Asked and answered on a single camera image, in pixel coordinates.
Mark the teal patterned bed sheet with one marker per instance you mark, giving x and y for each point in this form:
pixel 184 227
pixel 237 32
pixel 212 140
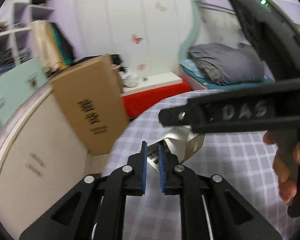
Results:
pixel 198 79

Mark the small white olive carton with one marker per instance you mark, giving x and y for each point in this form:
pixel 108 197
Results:
pixel 180 141

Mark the hanging jackets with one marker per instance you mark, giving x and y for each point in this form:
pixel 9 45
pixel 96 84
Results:
pixel 49 43

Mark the purple cube shelf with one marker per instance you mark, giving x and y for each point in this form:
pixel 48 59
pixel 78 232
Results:
pixel 16 42

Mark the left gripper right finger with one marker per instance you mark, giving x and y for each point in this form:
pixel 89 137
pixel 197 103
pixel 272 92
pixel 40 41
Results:
pixel 210 207

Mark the person's right hand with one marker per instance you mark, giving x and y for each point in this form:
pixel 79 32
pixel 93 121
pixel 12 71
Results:
pixel 286 161

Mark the grey checked tablecloth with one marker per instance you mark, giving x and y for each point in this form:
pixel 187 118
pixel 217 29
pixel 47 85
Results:
pixel 242 159

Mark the white wardrobe doors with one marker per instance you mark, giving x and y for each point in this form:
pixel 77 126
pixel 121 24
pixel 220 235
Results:
pixel 147 34

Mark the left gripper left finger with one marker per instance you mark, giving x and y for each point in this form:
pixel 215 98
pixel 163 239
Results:
pixel 95 207

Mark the mint drawer unit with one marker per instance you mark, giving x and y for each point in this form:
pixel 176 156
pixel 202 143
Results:
pixel 18 84

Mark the tall brown cardboard box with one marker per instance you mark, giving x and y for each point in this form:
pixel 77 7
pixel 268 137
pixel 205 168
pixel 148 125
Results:
pixel 90 97

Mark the grey folded duvet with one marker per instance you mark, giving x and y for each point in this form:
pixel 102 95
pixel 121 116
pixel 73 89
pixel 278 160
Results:
pixel 225 64

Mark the red storage bench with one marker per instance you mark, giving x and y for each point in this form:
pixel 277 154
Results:
pixel 147 93

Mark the white plastic bag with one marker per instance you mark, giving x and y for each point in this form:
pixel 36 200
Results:
pixel 130 79

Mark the long beige low cabinet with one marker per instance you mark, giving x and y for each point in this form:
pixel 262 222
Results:
pixel 41 159

